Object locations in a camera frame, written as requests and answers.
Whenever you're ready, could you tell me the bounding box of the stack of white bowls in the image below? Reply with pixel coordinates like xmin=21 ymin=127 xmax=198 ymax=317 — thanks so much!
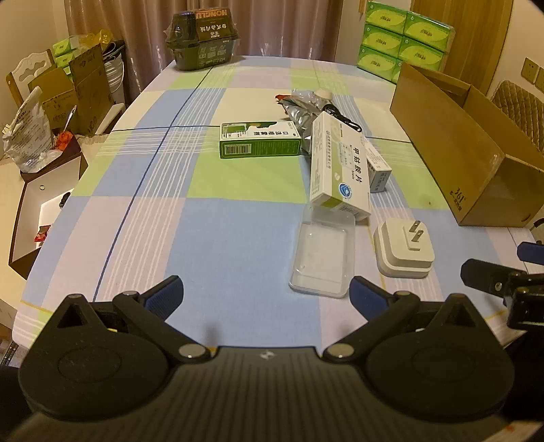
xmin=103 ymin=40 xmax=128 ymax=108

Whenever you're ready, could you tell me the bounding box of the dark green wrapped bowl pack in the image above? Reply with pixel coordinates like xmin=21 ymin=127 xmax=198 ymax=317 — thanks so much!
xmin=165 ymin=6 xmax=241 ymax=71

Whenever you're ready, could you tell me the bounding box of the quilted beige chair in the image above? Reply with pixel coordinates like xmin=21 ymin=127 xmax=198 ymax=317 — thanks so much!
xmin=491 ymin=80 xmax=544 ymax=147

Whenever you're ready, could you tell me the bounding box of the stack of green tissue packs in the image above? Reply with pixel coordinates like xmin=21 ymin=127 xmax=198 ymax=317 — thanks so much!
xmin=356 ymin=1 xmax=456 ymax=83

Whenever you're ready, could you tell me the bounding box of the green white spray medicine box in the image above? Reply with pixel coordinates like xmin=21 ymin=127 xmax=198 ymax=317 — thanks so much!
xmin=219 ymin=120 xmax=303 ymax=160

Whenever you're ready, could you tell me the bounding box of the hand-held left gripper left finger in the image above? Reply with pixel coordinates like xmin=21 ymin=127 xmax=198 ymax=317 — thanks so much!
xmin=46 ymin=275 xmax=211 ymax=363

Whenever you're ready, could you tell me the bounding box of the wooden door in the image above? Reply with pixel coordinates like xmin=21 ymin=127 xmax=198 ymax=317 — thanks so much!
xmin=410 ymin=0 xmax=515 ymax=92

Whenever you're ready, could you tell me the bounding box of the silver foil bag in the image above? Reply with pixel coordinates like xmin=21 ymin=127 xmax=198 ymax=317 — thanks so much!
xmin=280 ymin=88 xmax=336 ymax=154

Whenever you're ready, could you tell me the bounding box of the clear plastic case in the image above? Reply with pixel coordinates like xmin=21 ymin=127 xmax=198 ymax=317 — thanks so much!
xmin=289 ymin=204 xmax=357 ymax=299

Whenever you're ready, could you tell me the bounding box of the yellow plastic bag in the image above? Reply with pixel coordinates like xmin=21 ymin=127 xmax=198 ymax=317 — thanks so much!
xmin=80 ymin=29 xmax=115 ymax=48

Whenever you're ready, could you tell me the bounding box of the white carved chair back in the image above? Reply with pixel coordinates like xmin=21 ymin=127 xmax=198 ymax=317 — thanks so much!
xmin=5 ymin=49 xmax=58 ymax=107

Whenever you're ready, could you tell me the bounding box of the dark brown open carton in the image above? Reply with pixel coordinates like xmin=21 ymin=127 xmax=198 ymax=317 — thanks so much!
xmin=8 ymin=135 xmax=88 ymax=280

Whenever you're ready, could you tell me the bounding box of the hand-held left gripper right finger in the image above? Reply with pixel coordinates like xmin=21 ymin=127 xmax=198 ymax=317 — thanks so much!
xmin=322 ymin=275 xmax=488 ymax=363

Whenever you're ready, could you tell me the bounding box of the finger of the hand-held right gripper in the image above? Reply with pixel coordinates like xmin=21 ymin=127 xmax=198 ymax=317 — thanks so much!
xmin=461 ymin=258 xmax=511 ymax=295
xmin=517 ymin=241 xmax=544 ymax=268

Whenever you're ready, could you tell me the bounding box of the crumpled white plastic bag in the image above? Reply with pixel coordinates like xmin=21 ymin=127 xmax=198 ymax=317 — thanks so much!
xmin=3 ymin=86 xmax=55 ymax=171

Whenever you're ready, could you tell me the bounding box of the low cardboard carton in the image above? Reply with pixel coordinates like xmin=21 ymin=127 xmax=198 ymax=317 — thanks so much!
xmin=28 ymin=68 xmax=79 ymax=132

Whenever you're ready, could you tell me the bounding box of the black cable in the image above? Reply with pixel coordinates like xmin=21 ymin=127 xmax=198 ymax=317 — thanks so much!
xmin=325 ymin=104 xmax=364 ymax=134

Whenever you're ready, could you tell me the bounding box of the brown cardboard box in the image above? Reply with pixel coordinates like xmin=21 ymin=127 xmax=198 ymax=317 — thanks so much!
xmin=390 ymin=63 xmax=544 ymax=228

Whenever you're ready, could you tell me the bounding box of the brown curtain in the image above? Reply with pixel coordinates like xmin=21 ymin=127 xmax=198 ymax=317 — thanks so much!
xmin=64 ymin=0 xmax=345 ymax=107

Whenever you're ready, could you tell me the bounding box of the tall open cardboard carton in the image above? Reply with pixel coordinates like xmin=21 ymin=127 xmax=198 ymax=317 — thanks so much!
xmin=69 ymin=44 xmax=110 ymax=134

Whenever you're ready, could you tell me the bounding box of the long white medicine box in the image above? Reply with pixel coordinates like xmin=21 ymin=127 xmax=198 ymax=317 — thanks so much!
xmin=309 ymin=111 xmax=372 ymax=222

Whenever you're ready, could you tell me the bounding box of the white plug adapter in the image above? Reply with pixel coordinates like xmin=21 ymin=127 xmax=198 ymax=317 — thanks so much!
xmin=373 ymin=219 xmax=436 ymax=280

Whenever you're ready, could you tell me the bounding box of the small grey white box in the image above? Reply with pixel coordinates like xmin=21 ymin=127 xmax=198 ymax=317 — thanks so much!
xmin=363 ymin=137 xmax=392 ymax=194

